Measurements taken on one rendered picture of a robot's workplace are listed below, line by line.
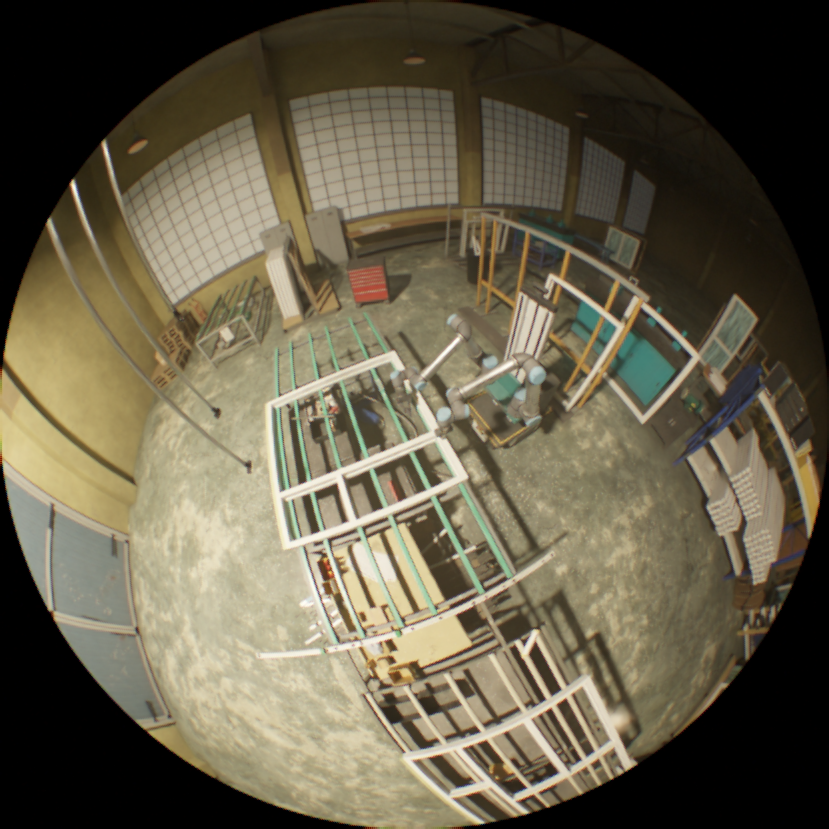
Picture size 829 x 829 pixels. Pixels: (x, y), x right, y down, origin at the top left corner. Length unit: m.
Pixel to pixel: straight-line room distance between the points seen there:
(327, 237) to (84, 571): 10.00
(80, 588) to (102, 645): 1.03
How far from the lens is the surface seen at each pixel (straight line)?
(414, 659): 2.15
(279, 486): 2.16
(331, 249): 8.34
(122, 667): 6.45
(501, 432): 2.71
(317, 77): 9.58
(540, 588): 2.86
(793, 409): 4.24
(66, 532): 6.20
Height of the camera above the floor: 2.61
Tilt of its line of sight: 56 degrees down
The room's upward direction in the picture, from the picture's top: 8 degrees counter-clockwise
